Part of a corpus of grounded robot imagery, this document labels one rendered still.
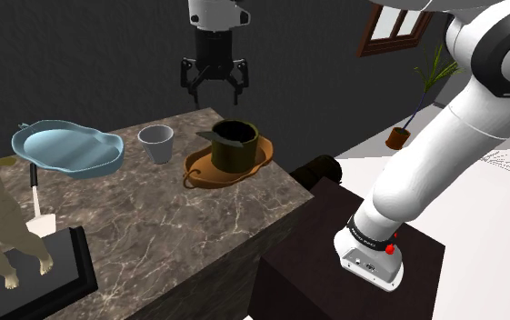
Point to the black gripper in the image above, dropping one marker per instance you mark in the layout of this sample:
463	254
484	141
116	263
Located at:
213	48

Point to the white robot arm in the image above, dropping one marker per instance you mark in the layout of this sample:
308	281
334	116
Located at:
432	159

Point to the dark green pot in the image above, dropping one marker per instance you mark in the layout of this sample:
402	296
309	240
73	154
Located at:
234	153

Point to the grey cup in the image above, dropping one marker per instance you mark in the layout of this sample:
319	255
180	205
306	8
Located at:
157	144

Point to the brown oval dish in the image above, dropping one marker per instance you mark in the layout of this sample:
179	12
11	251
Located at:
219	177

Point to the dark brown cylinder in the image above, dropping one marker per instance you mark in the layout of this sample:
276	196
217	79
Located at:
318	170

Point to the light blue oval dish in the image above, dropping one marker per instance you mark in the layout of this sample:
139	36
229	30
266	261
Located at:
68	150

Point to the brown framed window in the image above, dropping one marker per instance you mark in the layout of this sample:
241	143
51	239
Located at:
394	26

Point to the green plant in brown pot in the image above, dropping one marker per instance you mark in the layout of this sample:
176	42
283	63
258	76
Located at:
398	137

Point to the dark robot stand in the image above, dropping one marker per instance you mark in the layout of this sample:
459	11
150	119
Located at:
321	248

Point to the black flat tray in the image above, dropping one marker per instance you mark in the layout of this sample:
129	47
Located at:
55	266

